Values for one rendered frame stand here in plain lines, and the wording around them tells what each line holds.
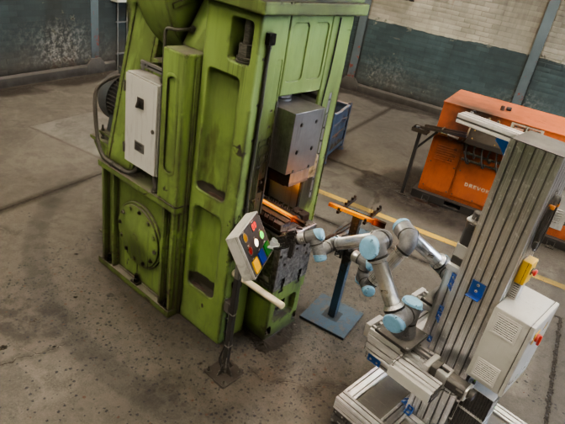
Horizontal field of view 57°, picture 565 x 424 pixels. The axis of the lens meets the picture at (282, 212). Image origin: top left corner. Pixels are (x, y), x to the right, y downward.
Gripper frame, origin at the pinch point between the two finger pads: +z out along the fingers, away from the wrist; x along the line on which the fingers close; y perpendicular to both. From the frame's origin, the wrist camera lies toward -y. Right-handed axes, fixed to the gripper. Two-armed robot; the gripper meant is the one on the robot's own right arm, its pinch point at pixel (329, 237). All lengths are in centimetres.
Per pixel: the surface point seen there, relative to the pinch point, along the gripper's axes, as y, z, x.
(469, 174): 50, 30, 347
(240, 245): -15, 12, -73
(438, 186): 78, 60, 341
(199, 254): 41, 78, -39
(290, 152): -52, 31, -16
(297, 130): -65, 31, -14
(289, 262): 32.0, 24.7, -2.9
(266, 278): 47, 34, -14
